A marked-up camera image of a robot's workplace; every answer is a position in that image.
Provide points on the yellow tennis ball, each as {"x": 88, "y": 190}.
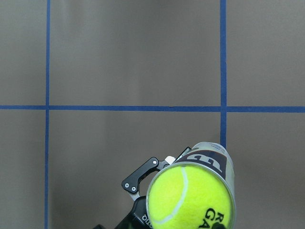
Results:
{"x": 188, "y": 197}

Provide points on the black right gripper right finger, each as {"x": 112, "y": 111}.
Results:
{"x": 218, "y": 226}

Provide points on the white blue tennis ball can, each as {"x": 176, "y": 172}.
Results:
{"x": 214, "y": 158}

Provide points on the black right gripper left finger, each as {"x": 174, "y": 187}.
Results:
{"x": 99, "y": 226}

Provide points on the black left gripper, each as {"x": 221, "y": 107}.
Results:
{"x": 138, "y": 218}

